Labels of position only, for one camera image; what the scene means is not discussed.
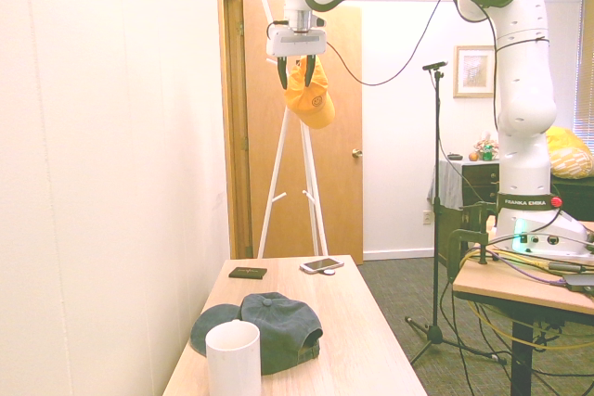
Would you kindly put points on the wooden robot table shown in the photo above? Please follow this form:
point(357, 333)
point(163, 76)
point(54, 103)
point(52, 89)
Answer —
point(510, 287)

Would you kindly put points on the white cylindrical cup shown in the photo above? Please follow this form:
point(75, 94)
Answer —
point(233, 359)

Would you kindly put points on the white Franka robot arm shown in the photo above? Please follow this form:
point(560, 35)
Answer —
point(524, 104)

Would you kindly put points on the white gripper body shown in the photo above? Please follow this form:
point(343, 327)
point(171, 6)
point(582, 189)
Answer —
point(297, 43)

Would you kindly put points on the small black flat box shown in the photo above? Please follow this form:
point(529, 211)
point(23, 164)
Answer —
point(248, 273)

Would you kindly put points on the brass door knob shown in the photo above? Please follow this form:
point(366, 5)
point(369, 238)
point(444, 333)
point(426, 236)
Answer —
point(356, 153)

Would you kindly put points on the flower decoration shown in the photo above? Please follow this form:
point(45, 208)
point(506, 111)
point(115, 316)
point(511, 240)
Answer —
point(487, 140)

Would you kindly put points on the orange fruit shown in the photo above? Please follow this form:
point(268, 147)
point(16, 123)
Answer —
point(473, 156)

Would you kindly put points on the white wooden coat rack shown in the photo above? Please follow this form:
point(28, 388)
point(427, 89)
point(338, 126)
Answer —
point(278, 173)

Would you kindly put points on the yellow baseball cap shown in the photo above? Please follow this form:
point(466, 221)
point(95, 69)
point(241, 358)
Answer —
point(315, 104)

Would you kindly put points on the black flat device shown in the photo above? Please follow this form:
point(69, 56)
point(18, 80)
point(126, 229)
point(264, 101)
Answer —
point(580, 282)

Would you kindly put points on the yellow bag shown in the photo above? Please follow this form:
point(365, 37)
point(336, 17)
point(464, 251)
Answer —
point(571, 155)

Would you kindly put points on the red stop knob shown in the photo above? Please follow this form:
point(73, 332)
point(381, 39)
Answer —
point(556, 202)

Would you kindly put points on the black table clamp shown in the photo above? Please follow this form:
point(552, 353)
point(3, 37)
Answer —
point(457, 243)

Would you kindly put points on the black camera on stand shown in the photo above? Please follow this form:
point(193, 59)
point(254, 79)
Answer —
point(435, 65)

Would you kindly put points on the wooden door frame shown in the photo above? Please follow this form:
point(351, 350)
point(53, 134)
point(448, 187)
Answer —
point(230, 90)

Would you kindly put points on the small round coin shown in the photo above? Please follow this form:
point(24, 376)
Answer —
point(328, 271)

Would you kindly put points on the window blinds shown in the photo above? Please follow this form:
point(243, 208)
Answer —
point(587, 67)

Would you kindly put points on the framed wall picture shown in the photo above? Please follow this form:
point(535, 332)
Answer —
point(471, 71)

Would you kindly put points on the dark blue-grey baseball cap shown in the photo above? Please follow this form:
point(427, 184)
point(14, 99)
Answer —
point(278, 322)

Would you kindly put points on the white wall outlet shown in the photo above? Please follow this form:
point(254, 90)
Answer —
point(427, 218)

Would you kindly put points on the brown wooden door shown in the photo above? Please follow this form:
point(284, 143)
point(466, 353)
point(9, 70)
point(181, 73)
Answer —
point(343, 182)

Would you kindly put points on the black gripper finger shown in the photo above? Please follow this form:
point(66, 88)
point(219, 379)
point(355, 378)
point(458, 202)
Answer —
point(309, 72)
point(282, 73)

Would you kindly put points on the dark wooden dresser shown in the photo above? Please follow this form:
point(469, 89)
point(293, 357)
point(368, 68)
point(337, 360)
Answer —
point(480, 182)

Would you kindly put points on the white smartphone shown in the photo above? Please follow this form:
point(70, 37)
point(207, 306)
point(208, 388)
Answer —
point(320, 264)

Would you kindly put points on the dark low cabinet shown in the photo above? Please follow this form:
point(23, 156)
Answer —
point(573, 196)

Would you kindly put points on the grey cloth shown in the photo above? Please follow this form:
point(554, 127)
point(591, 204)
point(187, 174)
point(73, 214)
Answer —
point(448, 182)

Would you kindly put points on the small black bowl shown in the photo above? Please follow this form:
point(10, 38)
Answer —
point(455, 156)

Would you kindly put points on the black tripod stand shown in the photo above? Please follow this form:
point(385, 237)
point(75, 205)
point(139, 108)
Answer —
point(436, 229)

